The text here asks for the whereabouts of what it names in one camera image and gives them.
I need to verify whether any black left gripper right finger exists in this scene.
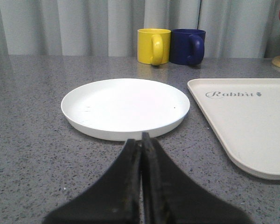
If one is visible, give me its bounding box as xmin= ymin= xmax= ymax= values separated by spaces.
xmin=142 ymin=133 xmax=252 ymax=224

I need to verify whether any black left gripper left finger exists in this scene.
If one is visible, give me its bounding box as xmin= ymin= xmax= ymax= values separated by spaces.
xmin=44 ymin=139 xmax=141 ymax=224

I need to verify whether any white round plate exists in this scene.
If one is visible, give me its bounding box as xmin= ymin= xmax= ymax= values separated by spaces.
xmin=61 ymin=78 xmax=190 ymax=141

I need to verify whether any cream rabbit serving tray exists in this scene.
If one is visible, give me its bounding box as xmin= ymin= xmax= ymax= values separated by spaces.
xmin=188 ymin=78 xmax=280 ymax=180

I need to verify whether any dark blue mug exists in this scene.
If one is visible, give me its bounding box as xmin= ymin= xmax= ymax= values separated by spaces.
xmin=169 ymin=28 xmax=206 ymax=66

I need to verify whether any yellow mug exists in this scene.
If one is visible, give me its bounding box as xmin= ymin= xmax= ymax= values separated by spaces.
xmin=137 ymin=28 xmax=171 ymax=66

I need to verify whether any black hanging cable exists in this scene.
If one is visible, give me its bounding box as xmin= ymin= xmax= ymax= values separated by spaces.
xmin=196 ymin=0 xmax=203 ymax=30

